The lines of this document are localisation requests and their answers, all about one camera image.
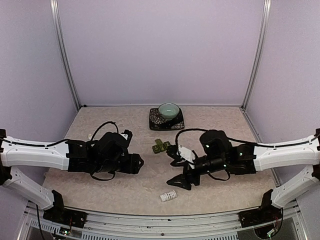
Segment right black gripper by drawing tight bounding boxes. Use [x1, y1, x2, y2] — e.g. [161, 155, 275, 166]
[166, 155, 228, 191]

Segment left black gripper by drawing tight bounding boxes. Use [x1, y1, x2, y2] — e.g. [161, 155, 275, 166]
[94, 152, 144, 174]

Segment white pill bottle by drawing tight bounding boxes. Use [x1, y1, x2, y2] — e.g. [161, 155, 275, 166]
[159, 190, 177, 202]

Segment green three-compartment pill box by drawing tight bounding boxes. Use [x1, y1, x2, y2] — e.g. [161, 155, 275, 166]
[152, 138, 171, 154]

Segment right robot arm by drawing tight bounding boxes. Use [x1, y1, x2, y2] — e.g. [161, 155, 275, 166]
[166, 129, 320, 222]

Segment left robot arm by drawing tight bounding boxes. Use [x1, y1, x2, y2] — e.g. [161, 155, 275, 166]
[0, 129, 144, 223]

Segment black floral square plate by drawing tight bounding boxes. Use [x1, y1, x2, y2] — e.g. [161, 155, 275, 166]
[149, 108, 185, 131]

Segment celadon green bowl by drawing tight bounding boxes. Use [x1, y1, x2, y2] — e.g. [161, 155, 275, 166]
[158, 102, 180, 120]

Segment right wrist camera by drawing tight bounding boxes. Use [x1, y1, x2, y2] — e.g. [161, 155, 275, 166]
[166, 145, 197, 165]

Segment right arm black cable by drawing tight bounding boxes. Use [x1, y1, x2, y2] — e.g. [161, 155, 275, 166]
[174, 128, 320, 151]

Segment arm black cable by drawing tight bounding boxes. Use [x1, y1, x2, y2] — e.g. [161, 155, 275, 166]
[174, 128, 320, 151]
[0, 121, 120, 148]

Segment front aluminium rail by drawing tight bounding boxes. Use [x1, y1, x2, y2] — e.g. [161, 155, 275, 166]
[19, 197, 308, 240]

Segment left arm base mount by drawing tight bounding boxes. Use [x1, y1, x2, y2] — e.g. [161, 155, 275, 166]
[43, 190, 88, 229]

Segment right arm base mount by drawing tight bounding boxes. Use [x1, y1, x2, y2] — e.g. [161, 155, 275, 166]
[238, 189, 283, 228]

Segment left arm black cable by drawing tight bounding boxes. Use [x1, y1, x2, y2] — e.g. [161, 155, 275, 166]
[0, 121, 120, 148]

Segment left aluminium frame post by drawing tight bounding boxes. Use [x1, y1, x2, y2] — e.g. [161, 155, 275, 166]
[49, 0, 82, 111]

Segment aluminium frame post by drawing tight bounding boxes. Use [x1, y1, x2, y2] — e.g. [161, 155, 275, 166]
[241, 0, 272, 112]
[49, 0, 82, 111]

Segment right aluminium frame post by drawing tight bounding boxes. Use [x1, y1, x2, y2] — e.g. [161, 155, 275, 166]
[241, 0, 272, 112]

